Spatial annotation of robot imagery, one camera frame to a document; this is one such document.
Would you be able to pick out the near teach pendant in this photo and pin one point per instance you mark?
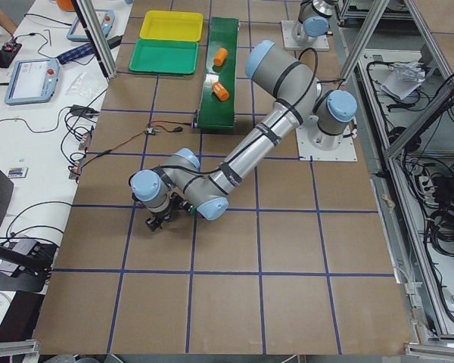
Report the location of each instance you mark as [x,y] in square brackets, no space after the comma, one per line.
[32,81]

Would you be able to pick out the yellow plastic tray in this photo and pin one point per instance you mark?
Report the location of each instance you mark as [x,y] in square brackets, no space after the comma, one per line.
[172,26]

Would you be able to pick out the aluminium frame post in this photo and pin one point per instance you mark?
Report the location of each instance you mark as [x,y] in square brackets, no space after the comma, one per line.
[87,16]

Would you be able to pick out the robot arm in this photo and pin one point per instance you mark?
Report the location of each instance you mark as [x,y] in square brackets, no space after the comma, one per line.
[300,100]
[313,18]

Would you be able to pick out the small control circuit board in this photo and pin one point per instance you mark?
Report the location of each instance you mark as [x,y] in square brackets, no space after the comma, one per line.
[151,131]

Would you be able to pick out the green conveyor belt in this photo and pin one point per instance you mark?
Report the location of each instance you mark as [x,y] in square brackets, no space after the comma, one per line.
[212,113]

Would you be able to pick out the green plastic tray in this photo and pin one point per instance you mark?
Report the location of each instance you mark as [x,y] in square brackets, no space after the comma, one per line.
[164,56]

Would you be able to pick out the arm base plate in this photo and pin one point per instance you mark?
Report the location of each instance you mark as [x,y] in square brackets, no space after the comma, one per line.
[314,145]
[295,38]

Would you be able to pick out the orange cylinder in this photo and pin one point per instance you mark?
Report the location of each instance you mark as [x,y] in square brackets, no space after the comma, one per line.
[220,91]
[220,57]

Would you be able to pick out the blue plaid umbrella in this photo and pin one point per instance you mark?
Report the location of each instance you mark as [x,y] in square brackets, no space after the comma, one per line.
[75,53]

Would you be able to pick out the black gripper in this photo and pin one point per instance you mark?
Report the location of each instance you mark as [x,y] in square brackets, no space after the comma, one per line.
[157,218]

